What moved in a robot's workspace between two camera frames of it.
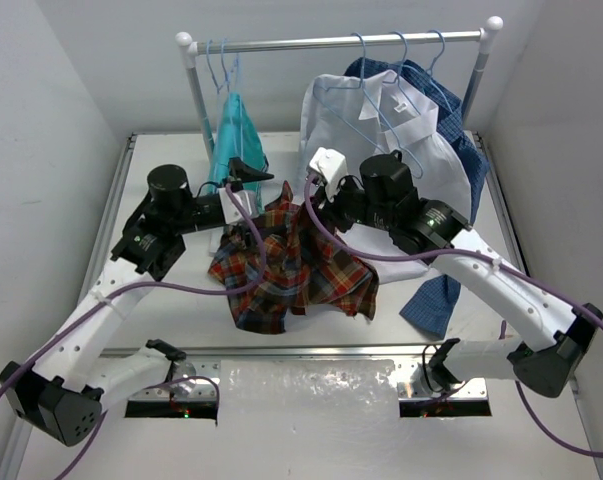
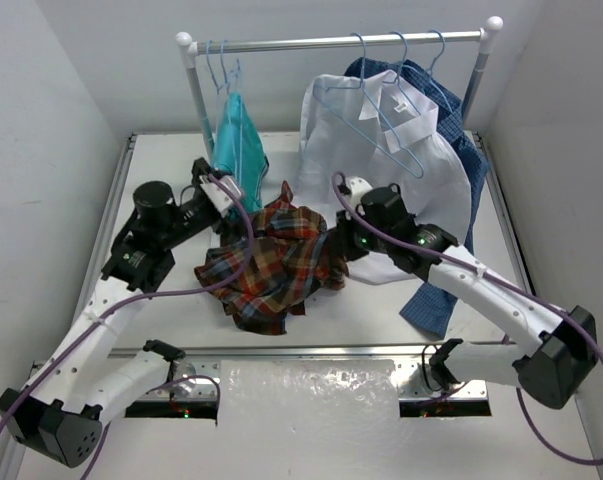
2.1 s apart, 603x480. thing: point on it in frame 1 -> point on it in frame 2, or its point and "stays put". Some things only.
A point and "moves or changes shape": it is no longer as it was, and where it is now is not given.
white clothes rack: x=190 y=46 stays put
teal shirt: x=237 y=138 stays put
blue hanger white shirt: x=391 y=84 stays put
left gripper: x=238 y=183 -> x=201 y=173
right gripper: x=332 y=208 -> x=341 y=236
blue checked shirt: x=434 y=307 stays put
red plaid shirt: x=307 y=272 moves or changes shape
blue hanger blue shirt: x=430 y=70 stays put
